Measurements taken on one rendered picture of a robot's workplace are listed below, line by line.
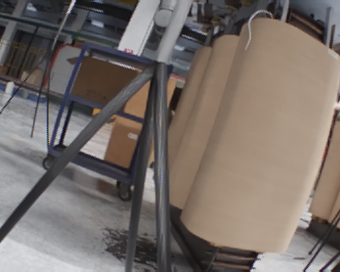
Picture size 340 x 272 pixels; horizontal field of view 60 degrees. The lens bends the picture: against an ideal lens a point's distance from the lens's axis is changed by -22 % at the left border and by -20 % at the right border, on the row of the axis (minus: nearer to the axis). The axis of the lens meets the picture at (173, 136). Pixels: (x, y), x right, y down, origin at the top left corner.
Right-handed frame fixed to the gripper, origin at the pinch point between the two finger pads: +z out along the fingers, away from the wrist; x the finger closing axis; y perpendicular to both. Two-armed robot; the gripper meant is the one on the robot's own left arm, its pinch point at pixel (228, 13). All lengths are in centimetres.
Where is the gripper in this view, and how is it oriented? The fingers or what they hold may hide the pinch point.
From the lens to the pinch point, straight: 194.8
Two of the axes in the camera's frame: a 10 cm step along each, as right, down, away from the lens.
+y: 1.2, -9.9, 0.1
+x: 1.5, 0.3, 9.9
